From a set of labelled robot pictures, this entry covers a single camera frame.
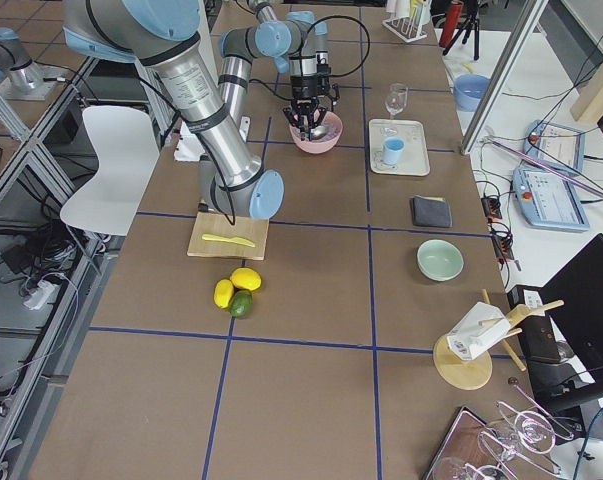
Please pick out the large blue bowl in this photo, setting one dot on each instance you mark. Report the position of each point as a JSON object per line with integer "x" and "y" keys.
{"x": 468, "y": 90}

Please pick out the white power strip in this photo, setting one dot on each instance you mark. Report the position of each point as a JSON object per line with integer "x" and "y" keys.
{"x": 40, "y": 295}

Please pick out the cream serving tray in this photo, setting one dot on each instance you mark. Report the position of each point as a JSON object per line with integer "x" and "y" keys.
{"x": 414, "y": 160}

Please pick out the black monitor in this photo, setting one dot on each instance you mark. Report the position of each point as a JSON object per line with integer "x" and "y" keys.
{"x": 579, "y": 284}

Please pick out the yellow lemon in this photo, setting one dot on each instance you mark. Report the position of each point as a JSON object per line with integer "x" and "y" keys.
{"x": 223, "y": 293}
{"x": 245, "y": 278}

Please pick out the aluminium frame post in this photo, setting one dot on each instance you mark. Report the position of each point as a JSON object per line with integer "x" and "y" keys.
{"x": 524, "y": 27}

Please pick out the white wire cup rack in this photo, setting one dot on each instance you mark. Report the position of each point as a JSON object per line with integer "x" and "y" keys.
{"x": 407, "y": 18}

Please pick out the clear wine glass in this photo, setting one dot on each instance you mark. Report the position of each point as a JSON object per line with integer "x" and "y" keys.
{"x": 396, "y": 99}

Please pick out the white plastic chair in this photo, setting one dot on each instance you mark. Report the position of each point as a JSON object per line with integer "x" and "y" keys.
{"x": 124, "y": 141}

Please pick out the white carton on stand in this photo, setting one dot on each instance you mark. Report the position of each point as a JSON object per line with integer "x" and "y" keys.
{"x": 481, "y": 328}

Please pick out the near teach pendant tablet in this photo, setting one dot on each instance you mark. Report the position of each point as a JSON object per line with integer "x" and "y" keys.
{"x": 547, "y": 201}

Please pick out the metal ice scoop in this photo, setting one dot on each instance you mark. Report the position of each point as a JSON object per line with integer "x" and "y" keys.
{"x": 317, "y": 133}

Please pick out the small blue cup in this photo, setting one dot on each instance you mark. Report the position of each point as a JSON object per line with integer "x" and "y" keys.
{"x": 392, "y": 150}

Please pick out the mint green bowl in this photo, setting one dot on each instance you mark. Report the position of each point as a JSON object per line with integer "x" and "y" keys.
{"x": 439, "y": 260}

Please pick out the yellow plastic knife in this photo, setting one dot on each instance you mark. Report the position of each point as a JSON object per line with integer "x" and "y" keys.
{"x": 232, "y": 240}

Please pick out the teach pendant tablet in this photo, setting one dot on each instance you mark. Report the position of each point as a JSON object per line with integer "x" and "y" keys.
{"x": 547, "y": 201}
{"x": 558, "y": 146}

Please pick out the black tripod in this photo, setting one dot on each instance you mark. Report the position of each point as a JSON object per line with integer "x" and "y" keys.
{"x": 469, "y": 23}

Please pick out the pink bowl of ice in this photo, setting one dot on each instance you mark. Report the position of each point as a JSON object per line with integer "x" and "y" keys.
{"x": 323, "y": 138}

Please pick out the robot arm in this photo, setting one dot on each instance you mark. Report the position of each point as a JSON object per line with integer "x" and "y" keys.
{"x": 165, "y": 36}

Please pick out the dark tray with glasses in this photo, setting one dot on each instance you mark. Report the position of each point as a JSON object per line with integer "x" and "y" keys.
{"x": 461, "y": 442}

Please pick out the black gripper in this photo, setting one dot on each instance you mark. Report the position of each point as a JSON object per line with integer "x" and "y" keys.
{"x": 305, "y": 88}

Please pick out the wooden cup tree stand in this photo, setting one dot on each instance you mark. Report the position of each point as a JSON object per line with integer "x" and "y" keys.
{"x": 474, "y": 374}

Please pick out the far teach pendant tablet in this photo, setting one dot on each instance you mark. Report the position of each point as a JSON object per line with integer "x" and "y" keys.
{"x": 558, "y": 146}

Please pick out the wooden cutting board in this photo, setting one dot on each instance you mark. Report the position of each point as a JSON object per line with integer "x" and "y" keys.
{"x": 252, "y": 229}

